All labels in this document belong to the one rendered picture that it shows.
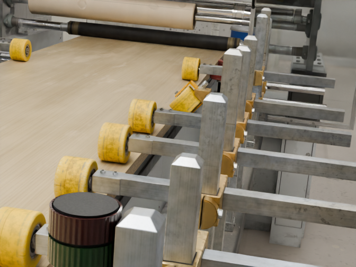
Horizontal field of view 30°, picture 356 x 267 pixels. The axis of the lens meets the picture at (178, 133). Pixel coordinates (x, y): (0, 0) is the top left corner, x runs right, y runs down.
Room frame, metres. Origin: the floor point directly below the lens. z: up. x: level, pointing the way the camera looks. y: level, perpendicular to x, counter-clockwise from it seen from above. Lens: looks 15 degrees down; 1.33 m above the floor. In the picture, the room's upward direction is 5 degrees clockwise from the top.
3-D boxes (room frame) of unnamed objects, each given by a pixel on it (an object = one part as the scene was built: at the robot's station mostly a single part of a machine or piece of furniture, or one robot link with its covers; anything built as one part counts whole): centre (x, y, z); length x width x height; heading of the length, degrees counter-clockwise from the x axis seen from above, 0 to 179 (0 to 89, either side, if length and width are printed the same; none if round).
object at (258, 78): (2.26, -0.25, 0.95); 0.13 x 0.06 x 0.05; 171
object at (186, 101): (1.80, -0.01, 0.93); 0.09 x 0.08 x 0.09; 81
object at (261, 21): (2.23, -0.25, 0.92); 0.03 x 0.03 x 0.48; 81
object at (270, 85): (2.76, -0.38, 0.82); 0.43 x 0.03 x 0.04; 81
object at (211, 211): (1.02, -0.06, 0.95); 0.13 x 0.06 x 0.05; 171
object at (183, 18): (3.16, 0.16, 1.05); 1.43 x 0.12 x 0.12; 81
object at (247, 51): (1.49, -0.13, 0.90); 0.03 x 0.03 x 0.48; 81
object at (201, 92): (1.80, -0.03, 0.95); 0.10 x 0.04 x 0.10; 81
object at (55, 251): (0.51, 0.07, 1.09); 0.06 x 0.06 x 0.02
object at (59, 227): (0.51, 0.07, 1.11); 0.06 x 0.06 x 0.02
